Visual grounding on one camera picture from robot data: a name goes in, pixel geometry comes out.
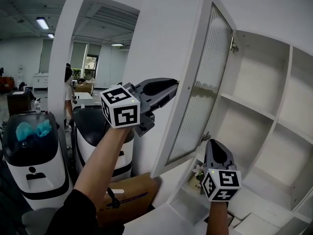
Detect person's left forearm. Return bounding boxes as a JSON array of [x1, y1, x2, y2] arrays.
[[73, 126, 135, 214]]

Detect person's black left sleeve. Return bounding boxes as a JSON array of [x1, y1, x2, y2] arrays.
[[50, 189, 100, 235]]

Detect pink artificial flowers in pot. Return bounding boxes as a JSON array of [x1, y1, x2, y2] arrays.
[[191, 164, 206, 195]]

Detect brown cardboard box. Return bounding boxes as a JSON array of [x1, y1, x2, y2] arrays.
[[96, 172, 161, 227]]

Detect white low cabinet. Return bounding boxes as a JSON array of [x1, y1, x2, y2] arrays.
[[32, 72, 49, 92]]

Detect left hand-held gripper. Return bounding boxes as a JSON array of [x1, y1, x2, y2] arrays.
[[100, 77, 179, 137]]

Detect person's right forearm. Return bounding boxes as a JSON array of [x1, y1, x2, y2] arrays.
[[206, 200, 230, 235]]

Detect white shelf cabinet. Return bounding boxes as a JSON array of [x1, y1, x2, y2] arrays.
[[168, 29, 313, 235]]

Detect blue shoe cover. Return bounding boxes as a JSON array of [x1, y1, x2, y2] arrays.
[[36, 119, 53, 138], [15, 121, 34, 141]]

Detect black gripper wrist strap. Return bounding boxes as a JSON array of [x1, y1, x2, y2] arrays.
[[107, 187, 121, 210]]

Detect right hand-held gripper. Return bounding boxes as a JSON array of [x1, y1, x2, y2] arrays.
[[201, 139, 242, 202]]

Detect white cabinet door ribbed glass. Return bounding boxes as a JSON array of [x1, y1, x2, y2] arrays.
[[150, 0, 237, 179]]

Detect white and black service robot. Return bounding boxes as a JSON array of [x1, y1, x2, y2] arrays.
[[71, 104, 135, 181], [1, 110, 74, 211]]

